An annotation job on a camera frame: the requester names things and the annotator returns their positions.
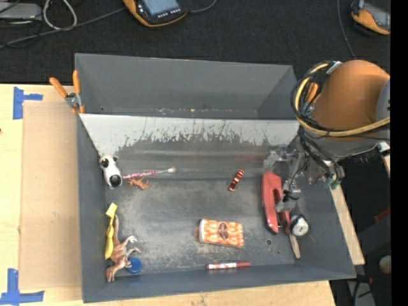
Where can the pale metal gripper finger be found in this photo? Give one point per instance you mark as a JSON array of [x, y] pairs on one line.
[[288, 199], [277, 158]]

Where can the red stapler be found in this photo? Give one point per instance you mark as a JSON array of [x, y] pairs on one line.
[[270, 199]]

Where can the white and black round gadget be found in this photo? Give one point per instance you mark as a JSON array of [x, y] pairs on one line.
[[300, 225]]

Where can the pale wooden stick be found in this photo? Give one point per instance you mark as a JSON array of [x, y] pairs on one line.
[[295, 245]]

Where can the copper coloured clip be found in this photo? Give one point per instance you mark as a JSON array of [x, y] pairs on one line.
[[236, 180]]

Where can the orange patterned packet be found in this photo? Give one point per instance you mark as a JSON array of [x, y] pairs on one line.
[[220, 233]]

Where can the red marker pen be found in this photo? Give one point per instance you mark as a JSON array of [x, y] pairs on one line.
[[228, 265]]

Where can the grey metal bin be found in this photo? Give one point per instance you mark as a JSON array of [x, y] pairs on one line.
[[178, 215]]

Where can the pink striped stick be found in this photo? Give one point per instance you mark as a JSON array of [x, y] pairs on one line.
[[150, 172]]

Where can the small orange toy animal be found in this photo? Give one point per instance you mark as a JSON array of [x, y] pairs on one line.
[[140, 183]]

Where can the white and black toy animal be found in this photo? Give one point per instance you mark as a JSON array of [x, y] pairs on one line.
[[111, 172]]

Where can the blue round cap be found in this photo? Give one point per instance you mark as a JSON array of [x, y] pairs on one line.
[[135, 265]]

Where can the brown toy dinosaur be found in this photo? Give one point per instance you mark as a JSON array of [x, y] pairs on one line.
[[120, 253]]

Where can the yellow plastic strip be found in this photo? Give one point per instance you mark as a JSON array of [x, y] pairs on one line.
[[110, 234]]

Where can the brown cardboard board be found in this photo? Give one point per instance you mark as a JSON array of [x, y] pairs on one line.
[[48, 196]]

